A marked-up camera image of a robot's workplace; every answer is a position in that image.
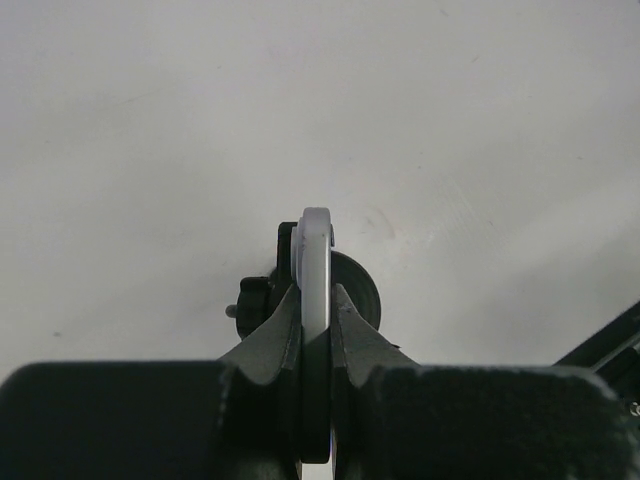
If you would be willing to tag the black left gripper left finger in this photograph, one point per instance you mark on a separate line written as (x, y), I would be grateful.
(235, 417)

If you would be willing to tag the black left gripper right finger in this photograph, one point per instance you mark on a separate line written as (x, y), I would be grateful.
(396, 419)

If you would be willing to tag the black phone stand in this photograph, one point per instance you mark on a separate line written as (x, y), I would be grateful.
(259, 296)

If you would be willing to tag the light blue smartphone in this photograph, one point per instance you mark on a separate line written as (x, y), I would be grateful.
(311, 246)

